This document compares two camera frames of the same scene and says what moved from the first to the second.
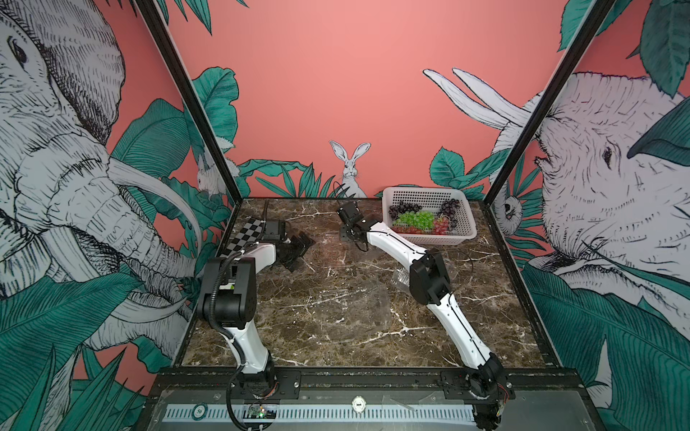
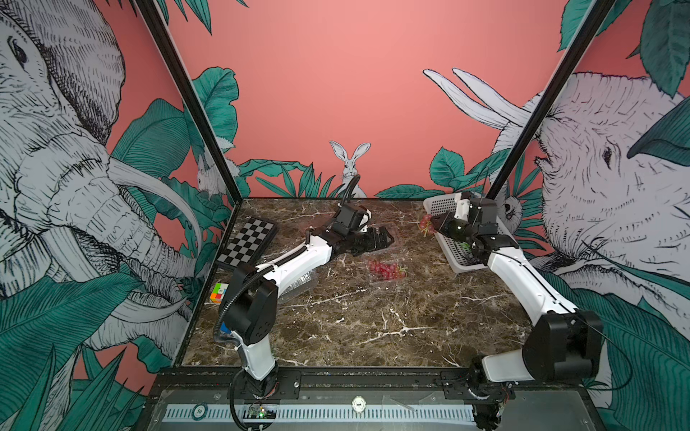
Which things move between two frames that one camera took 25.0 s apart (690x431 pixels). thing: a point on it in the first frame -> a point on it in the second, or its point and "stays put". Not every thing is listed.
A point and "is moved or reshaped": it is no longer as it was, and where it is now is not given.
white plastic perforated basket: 431,216 -> 455,253
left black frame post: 157,27 stays put
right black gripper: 344,231 -> 447,223
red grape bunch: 410,229 -> 426,224
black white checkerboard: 249,233 stays put
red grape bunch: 441,225 is moved or reshaped
